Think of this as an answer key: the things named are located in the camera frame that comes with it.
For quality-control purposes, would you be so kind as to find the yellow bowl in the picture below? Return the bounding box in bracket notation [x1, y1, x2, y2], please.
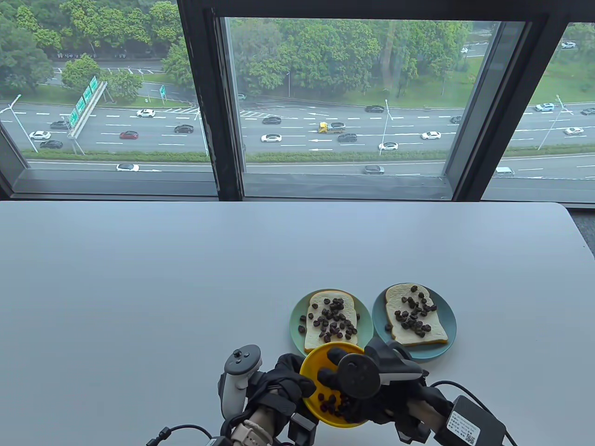
[299, 343, 372, 429]

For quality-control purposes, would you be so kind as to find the pink band wristwatch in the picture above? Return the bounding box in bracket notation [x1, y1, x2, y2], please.
[231, 418, 270, 446]

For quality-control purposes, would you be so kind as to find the black window frame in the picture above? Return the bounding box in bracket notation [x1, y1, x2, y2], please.
[0, 0, 595, 205]

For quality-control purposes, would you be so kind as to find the person's left forearm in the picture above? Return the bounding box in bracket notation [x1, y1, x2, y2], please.
[246, 404, 275, 446]

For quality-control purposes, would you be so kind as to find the person's left hand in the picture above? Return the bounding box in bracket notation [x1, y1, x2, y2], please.
[244, 353, 317, 433]

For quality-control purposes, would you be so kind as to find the blue plate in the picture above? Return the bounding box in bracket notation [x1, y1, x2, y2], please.
[372, 283, 457, 361]

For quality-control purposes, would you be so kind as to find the person's right forearm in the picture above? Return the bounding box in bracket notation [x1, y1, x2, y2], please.
[409, 402, 447, 433]

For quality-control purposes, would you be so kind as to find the person's right hand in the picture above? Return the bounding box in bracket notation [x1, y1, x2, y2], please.
[317, 346, 454, 442]

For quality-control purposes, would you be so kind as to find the white toast slice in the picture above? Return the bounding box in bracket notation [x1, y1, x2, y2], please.
[304, 290, 359, 354]
[385, 283, 449, 347]

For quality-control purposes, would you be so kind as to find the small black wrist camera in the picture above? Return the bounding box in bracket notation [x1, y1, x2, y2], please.
[397, 418, 430, 444]
[287, 413, 317, 446]

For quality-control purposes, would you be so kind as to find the light green plate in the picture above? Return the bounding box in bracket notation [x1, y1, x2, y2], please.
[290, 289, 374, 356]

